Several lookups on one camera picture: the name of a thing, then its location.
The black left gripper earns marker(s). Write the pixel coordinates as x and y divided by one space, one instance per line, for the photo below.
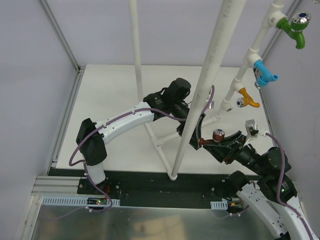
185 124

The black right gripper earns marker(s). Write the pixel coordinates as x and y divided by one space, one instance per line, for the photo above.
235 152

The brown water faucet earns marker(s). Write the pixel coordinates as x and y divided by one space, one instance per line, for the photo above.
218 136

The white PVC pipe frame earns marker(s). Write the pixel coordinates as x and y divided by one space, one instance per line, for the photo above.
228 17

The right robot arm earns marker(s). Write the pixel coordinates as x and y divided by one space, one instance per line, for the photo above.
273 197

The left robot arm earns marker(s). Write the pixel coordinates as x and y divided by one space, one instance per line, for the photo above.
93 137

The orange water faucet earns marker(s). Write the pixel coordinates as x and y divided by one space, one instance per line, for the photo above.
246 100

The blue water faucet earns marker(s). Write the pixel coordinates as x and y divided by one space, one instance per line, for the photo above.
265 75

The green water faucet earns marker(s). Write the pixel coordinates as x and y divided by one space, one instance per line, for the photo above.
294 29

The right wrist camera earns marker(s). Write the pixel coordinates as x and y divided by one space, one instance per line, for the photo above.
253 131

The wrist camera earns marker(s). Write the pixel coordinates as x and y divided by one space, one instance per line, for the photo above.
209 104
253 131

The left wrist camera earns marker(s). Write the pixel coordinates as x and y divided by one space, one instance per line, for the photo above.
209 104

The right white cable duct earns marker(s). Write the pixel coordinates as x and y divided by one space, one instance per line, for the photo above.
219 205

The white cable duct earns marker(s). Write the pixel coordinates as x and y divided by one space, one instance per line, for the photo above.
83 201
219 205

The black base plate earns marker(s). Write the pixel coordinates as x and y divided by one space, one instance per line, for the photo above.
156 190

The left white cable duct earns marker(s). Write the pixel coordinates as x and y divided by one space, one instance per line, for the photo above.
83 201

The right aluminium frame post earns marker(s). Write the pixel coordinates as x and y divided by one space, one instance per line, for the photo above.
271 44

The aluminium frame post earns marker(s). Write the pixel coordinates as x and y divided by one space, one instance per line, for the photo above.
271 44
59 34

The aluminium front rail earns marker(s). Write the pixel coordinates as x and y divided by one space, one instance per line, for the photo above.
55 185

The left aluminium frame post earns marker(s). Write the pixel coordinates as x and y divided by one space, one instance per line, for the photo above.
59 34

